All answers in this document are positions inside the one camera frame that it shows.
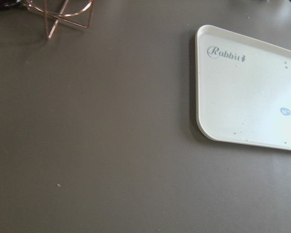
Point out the cream rabbit tray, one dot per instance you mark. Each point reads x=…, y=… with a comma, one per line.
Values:
x=243, y=89

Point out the copper wire bottle rack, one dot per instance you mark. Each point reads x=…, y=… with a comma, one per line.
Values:
x=52, y=19

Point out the dark drink bottle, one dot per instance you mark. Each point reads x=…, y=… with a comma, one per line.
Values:
x=9, y=4

